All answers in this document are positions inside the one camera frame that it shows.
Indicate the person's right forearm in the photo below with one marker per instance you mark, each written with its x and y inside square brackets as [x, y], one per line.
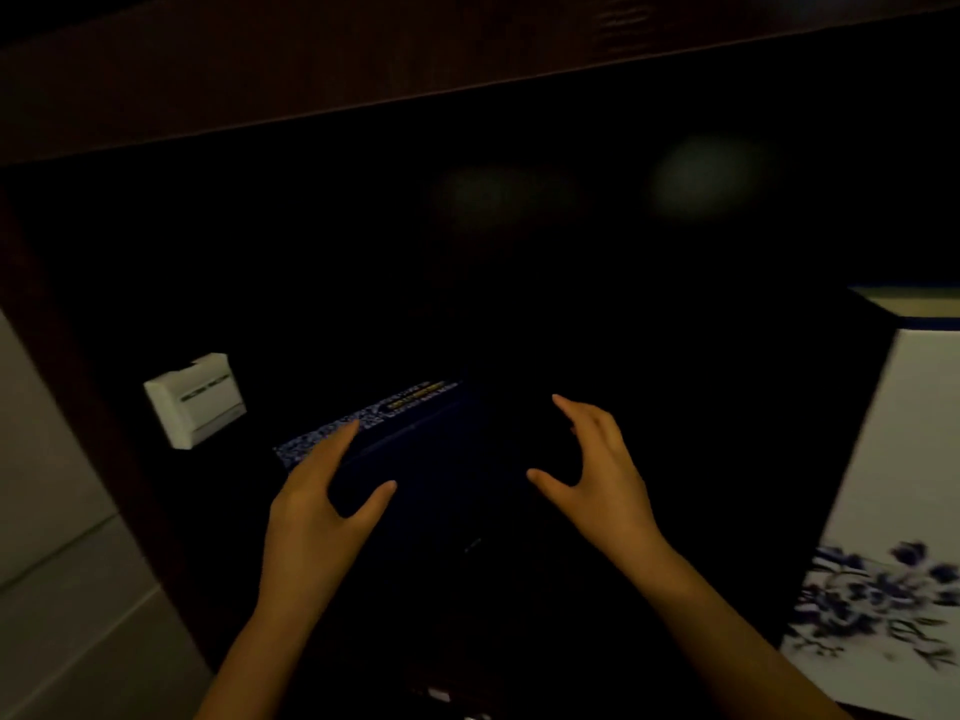
[727, 644]

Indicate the person's left thumb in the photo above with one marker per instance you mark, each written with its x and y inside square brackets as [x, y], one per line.
[369, 503]

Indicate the person's right hand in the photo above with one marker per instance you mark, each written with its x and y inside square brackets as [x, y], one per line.
[611, 498]

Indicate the dark blue patterned box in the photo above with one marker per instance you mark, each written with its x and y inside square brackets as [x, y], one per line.
[409, 434]

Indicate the white box with blue flowers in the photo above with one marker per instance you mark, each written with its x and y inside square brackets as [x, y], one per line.
[885, 472]

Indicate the person's left forearm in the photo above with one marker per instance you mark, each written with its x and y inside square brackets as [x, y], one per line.
[251, 667]

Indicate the person's left hand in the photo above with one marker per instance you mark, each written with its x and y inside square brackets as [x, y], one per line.
[307, 539]

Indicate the person's right thumb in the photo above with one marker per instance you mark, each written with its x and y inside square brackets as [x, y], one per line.
[551, 488]

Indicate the dark wooden cabinet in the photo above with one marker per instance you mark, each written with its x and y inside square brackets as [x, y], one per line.
[225, 82]

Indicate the small white cardboard box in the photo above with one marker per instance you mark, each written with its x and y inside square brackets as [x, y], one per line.
[196, 401]

